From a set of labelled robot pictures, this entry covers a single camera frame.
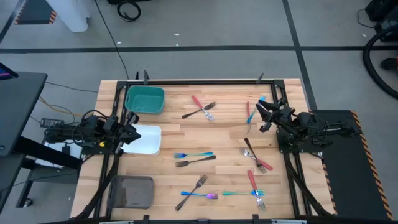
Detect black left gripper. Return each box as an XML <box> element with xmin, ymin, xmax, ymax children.
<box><xmin>104</xmin><ymin>111</ymin><xmax>142</xmax><ymax>147</ymax></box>

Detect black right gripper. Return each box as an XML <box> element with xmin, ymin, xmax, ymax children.
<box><xmin>254</xmin><ymin>98</ymin><xmax>297</xmax><ymax>134</ymax></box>

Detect iridescent blue fork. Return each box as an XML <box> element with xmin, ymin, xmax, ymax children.
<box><xmin>173</xmin><ymin>151</ymin><xmax>215</xmax><ymax>159</ymax></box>
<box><xmin>221</xmin><ymin>189</ymin><xmax>266</xmax><ymax>197</ymax></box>
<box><xmin>180</xmin><ymin>190</ymin><xmax>220</xmax><ymax>200</ymax></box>
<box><xmin>247</xmin><ymin>95</ymin><xmax>267</xmax><ymax>124</ymax></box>

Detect black fork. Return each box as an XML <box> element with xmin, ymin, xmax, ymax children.
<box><xmin>174</xmin><ymin>174</ymin><xmax>208</xmax><ymax>212</ymax></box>
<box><xmin>244</xmin><ymin>137</ymin><xmax>268</xmax><ymax>174</ymax></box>
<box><xmin>175</xmin><ymin>154</ymin><xmax>217</xmax><ymax>168</ymax></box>
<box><xmin>181</xmin><ymin>101</ymin><xmax>217</xmax><ymax>120</ymax></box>

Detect white plastic bin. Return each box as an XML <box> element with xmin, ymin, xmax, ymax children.
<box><xmin>121</xmin><ymin>124</ymin><xmax>163</xmax><ymax>156</ymax></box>

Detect teal plastic bin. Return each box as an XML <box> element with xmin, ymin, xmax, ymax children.
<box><xmin>124</xmin><ymin>85</ymin><xmax>166</xmax><ymax>116</ymax></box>

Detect grey translucent plastic bin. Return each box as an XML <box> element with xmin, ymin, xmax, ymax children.
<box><xmin>107</xmin><ymin>175</ymin><xmax>155</xmax><ymax>210</ymax></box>

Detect black power adapter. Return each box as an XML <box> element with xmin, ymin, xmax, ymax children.
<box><xmin>39</xmin><ymin>117</ymin><xmax>65</xmax><ymax>129</ymax></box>

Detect white paper sheets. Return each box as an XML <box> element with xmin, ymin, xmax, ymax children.
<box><xmin>35</xmin><ymin>141</ymin><xmax>84</xmax><ymax>169</ymax></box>

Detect large black hazard-striped mat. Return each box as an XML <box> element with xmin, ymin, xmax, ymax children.
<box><xmin>312</xmin><ymin>108</ymin><xmax>395</xmax><ymax>221</ymax></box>

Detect black desk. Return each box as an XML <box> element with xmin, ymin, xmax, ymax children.
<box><xmin>0</xmin><ymin>71</ymin><xmax>83</xmax><ymax>212</ymax></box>

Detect white pillar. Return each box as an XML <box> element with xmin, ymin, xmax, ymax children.
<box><xmin>45</xmin><ymin>0</ymin><xmax>91</xmax><ymax>34</ymax></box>

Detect red and black device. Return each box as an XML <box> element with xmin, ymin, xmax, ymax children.
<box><xmin>381</xmin><ymin>55</ymin><xmax>398</xmax><ymax>72</ymax></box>

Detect dark monitor screen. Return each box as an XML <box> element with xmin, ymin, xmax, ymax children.
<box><xmin>0</xmin><ymin>62</ymin><xmax>19</xmax><ymax>82</ymax></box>

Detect small black hazard-striped mat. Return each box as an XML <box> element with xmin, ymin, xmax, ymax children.
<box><xmin>13</xmin><ymin>0</ymin><xmax>58</xmax><ymax>26</ymax></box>

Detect black equipment boxes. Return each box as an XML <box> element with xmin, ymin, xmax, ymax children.
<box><xmin>364</xmin><ymin>0</ymin><xmax>398</xmax><ymax>44</ymax></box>

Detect thin black cable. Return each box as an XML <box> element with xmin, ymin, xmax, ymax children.
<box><xmin>44</xmin><ymin>80</ymin><xmax>100</xmax><ymax>94</ymax></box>

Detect black aluminium table frame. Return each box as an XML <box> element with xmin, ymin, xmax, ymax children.
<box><xmin>73</xmin><ymin>70</ymin><xmax>336</xmax><ymax>224</ymax></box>

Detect yellow cable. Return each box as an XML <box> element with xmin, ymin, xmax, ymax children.
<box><xmin>37</xmin><ymin>95</ymin><xmax>85</xmax><ymax>118</ymax></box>

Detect long black floor cable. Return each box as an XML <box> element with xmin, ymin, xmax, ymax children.
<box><xmin>94</xmin><ymin>0</ymin><xmax>130</xmax><ymax>80</ymax></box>

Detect coiled black cable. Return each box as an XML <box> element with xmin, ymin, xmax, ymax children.
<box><xmin>116</xmin><ymin>0</ymin><xmax>142</xmax><ymax>23</ymax></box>

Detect thick black hose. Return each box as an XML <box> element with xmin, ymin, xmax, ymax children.
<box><xmin>362</xmin><ymin>27</ymin><xmax>398</xmax><ymax>101</ymax></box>

